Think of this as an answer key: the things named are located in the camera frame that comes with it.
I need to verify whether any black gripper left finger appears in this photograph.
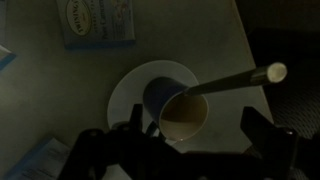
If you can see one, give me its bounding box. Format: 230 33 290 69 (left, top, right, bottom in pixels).
129 104 143 130

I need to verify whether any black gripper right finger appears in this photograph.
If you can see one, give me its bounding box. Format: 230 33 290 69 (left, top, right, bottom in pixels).
240 106 276 156

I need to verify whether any metal spoon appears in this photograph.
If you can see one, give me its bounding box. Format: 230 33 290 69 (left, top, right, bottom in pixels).
184 62 288 96

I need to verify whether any white plate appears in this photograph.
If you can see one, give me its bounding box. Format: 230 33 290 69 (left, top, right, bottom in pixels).
107 60 199 129

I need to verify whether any blue tea bag box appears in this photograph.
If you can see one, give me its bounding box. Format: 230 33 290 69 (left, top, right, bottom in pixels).
2 138 70 180

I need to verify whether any blue Twinings tea sachet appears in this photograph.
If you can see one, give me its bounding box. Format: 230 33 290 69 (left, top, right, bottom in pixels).
56 0 135 49

